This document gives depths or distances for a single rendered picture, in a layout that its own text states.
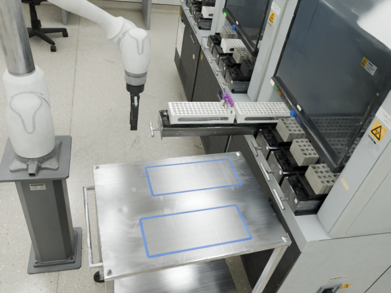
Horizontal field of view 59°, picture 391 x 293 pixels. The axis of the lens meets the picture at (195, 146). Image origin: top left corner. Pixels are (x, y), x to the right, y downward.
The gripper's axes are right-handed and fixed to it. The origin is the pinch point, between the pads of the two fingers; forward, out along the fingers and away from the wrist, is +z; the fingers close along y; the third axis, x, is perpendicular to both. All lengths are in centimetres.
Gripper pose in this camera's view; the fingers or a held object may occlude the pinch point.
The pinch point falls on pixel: (133, 121)
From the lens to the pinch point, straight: 156.6
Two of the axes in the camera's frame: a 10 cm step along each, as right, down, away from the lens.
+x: -9.7, 0.2, -2.6
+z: -1.5, 7.5, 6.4
